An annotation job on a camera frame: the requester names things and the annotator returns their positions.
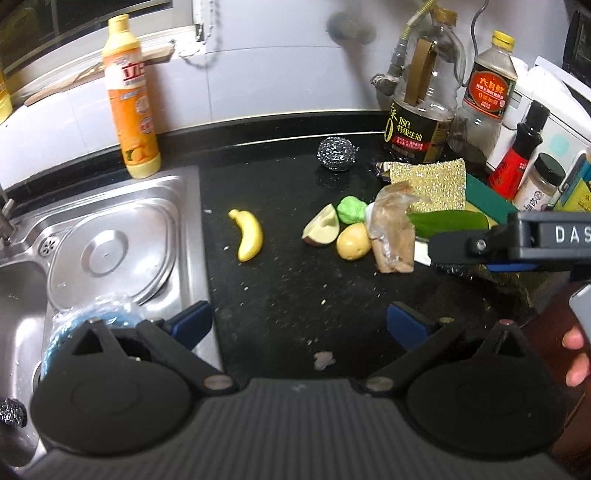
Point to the gold glitter scouring cloth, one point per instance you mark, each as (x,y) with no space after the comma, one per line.
(429,184)

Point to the yellow toy banana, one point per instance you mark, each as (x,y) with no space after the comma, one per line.
(249,235)

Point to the window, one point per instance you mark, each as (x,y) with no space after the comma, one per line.
(69,27)

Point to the dark bottle red label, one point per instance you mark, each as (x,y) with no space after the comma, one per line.
(517,161)

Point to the green yellow sponge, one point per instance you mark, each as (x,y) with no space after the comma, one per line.
(489,198)

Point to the green toy cucumber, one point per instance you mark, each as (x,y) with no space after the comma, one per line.
(443,224)

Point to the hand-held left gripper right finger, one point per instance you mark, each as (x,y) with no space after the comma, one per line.
(406,323)

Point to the brass gas valve pipe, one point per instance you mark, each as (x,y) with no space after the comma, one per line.
(399,60)

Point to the cardboard strip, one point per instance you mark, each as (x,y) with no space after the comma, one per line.
(92,71)

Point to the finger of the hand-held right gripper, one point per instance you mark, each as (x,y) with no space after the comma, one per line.
(461,247)
(517,267)

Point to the toy potato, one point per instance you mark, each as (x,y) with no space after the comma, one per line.
(353,242)

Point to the white appliance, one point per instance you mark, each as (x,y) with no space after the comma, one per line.
(549,106)

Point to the small pink scrap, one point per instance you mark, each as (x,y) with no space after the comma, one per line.
(324,361)

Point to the brown plastic bag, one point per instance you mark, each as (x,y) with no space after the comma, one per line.
(392,230)

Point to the silver snack wrapper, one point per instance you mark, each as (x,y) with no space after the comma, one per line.
(381,170)

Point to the blue bin with plastic liner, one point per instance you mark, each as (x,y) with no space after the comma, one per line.
(69,318)

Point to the steel wool scrubber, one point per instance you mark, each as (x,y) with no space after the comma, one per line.
(11,412)
(338,154)

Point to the stainless steel sink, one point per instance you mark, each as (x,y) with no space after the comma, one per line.
(115,249)

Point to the person's right hand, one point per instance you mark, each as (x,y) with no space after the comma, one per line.
(576,374)

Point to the orange dish soap bottle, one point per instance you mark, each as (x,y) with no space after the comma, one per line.
(134,115)

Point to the yellow detergent jug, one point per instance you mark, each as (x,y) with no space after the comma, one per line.
(4,99)

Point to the toy apple wedge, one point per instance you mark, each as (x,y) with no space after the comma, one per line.
(323,226)

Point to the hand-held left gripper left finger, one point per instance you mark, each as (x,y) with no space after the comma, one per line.
(191,321)

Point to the green toy broccoli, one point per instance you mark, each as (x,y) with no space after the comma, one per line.
(353,211)

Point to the curved steel faucet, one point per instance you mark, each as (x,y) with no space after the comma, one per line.
(4,217)

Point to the clear bottle yellow cap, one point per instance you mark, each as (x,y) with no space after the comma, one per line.
(487,92)

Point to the blue yellow box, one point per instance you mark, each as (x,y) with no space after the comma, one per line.
(577,194)

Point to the white paper napkin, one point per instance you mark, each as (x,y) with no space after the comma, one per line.
(421,253)

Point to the large soy sauce bottle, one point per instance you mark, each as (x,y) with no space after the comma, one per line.
(422,129)

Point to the spice jar black lid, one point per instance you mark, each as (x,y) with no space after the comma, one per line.
(538,184)

